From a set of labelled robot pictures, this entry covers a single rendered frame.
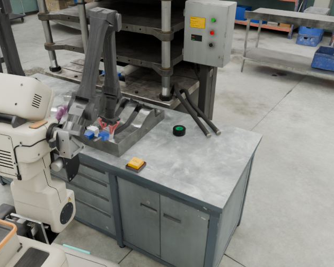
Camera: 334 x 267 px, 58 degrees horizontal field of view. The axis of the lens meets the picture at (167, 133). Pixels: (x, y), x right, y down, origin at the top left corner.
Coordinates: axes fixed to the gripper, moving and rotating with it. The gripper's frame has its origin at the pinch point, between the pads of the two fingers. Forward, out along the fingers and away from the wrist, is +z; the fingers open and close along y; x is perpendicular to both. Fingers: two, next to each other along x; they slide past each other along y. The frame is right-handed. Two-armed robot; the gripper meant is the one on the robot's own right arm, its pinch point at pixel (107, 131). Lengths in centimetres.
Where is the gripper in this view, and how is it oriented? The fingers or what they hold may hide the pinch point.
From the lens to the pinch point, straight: 165.1
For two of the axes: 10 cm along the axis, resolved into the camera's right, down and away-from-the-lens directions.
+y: -8.5, -3.9, 3.4
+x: -4.8, 3.5, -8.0
